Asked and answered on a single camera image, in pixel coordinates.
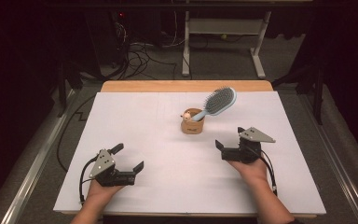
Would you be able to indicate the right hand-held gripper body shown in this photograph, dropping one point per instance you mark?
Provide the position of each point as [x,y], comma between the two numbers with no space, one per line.
[248,149]

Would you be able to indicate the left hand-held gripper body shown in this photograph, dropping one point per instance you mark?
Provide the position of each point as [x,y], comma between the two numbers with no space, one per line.
[104,172]

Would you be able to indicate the wooden cup with small figure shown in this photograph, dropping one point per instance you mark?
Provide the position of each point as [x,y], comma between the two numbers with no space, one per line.
[192,127]

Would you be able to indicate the light blue hairbrush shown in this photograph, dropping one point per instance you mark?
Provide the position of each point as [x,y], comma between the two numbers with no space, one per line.
[219,101]

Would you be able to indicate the person's left hand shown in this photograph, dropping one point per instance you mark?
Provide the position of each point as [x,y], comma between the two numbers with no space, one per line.
[99,194]

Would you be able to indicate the person's right hand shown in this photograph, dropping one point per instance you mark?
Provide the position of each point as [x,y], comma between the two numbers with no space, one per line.
[253,172]

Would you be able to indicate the white board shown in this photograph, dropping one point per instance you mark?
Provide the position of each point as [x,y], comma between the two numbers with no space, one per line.
[136,124]

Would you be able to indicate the wooden table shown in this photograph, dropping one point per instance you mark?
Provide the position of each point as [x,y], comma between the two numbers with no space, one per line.
[167,86]

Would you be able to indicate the black stand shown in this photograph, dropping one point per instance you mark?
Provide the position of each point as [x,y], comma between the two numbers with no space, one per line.
[62,90]

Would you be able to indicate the dark computer tower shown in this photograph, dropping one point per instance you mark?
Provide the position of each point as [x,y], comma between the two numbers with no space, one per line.
[108,34]

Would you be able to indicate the metal floor rail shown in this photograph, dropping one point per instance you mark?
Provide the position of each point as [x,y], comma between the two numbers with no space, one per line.
[40,158]
[338,161]

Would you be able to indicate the white metal table frame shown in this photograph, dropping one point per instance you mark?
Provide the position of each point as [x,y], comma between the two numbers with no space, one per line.
[223,26]

